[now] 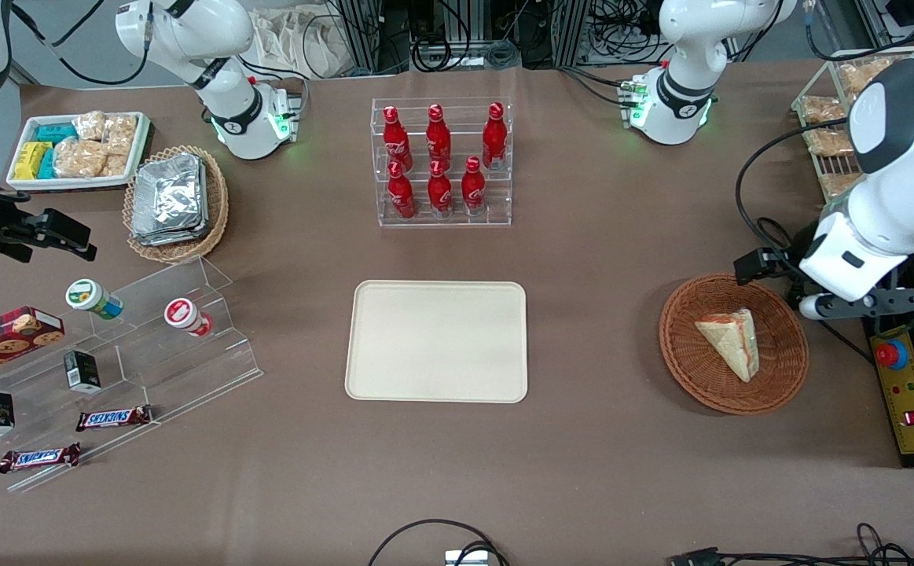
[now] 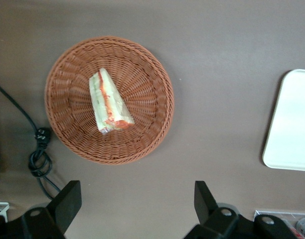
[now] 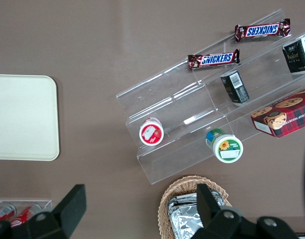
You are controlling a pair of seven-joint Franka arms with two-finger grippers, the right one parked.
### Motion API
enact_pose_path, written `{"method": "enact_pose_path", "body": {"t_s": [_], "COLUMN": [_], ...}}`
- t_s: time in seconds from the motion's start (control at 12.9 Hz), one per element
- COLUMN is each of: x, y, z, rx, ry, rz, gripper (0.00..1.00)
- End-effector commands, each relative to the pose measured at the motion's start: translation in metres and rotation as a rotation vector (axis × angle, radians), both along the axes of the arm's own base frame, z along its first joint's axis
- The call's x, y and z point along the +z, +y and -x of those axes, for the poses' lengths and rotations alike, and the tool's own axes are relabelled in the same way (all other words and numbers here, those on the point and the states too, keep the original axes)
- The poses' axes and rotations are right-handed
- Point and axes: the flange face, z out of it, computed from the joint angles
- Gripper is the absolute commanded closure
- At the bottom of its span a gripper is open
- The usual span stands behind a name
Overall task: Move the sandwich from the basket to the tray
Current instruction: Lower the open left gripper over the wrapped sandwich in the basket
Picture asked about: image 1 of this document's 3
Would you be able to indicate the yellow snack packet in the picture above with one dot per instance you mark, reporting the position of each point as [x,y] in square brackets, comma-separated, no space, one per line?
[30,159]

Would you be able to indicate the clear acrylic bottle rack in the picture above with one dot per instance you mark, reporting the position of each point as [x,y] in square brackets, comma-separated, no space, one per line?
[445,220]

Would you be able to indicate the small silver device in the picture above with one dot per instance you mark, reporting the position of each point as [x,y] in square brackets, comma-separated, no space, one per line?
[466,558]

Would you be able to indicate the clear acrylic stepped shelf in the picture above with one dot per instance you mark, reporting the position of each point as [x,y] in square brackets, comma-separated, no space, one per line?
[181,369]

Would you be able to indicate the green lid cup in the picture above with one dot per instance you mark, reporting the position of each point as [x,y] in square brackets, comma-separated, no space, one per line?
[91,297]

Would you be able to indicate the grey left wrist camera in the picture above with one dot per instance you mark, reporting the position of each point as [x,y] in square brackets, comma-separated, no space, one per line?
[812,306]

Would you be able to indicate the silver foil packs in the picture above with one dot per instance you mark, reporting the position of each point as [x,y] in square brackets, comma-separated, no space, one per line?
[170,196]

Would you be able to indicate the round brown wicker basket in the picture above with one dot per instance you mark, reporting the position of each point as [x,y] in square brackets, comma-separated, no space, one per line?
[700,369]

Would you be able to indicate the small black carton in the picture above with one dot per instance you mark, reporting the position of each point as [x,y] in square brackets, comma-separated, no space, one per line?
[82,371]

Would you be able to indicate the beige plastic tray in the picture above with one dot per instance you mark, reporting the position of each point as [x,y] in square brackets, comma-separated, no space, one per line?
[437,342]

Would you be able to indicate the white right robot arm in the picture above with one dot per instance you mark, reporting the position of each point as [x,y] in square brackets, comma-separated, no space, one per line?
[229,102]

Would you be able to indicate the bagged fried snack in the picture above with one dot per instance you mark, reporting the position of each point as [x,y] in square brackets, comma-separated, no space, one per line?
[822,110]
[838,183]
[828,142]
[861,76]

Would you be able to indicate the white rectangular snack tray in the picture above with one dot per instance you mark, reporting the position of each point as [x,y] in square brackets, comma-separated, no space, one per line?
[24,182]

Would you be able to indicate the clear bag of crackers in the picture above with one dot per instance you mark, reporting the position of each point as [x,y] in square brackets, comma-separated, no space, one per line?
[79,159]
[121,134]
[89,124]
[116,166]

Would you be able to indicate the white cloth bag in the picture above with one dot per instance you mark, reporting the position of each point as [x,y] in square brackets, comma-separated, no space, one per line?
[299,43]

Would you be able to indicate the brown Snickers bar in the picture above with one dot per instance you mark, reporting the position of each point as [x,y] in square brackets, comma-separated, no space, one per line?
[40,457]
[115,417]

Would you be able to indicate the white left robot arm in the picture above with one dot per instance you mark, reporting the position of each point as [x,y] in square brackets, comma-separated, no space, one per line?
[897,204]

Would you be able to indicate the red lid cup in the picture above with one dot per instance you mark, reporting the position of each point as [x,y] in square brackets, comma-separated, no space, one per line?
[185,316]

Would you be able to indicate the red emergency stop button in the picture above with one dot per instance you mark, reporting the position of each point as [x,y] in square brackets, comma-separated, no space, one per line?
[891,355]

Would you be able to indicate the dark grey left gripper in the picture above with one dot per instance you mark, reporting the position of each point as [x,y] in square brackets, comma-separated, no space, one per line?
[793,251]

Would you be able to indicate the triangular sandwich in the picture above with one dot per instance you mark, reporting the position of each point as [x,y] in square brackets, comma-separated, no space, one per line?
[732,338]

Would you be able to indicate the red cola bottle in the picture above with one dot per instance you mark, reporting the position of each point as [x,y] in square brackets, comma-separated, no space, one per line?
[473,189]
[438,137]
[440,192]
[397,141]
[494,137]
[402,196]

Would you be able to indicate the red plaid cookie box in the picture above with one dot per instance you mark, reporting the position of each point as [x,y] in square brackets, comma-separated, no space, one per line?
[1,342]

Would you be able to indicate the oval tan wicker basket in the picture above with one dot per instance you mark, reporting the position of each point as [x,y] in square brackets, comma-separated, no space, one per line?
[219,204]

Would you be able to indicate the teal snack packet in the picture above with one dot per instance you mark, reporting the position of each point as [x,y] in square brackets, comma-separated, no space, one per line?
[48,165]
[56,132]

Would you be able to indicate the aluminium frame post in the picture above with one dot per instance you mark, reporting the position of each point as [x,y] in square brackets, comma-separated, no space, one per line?
[570,31]
[362,35]

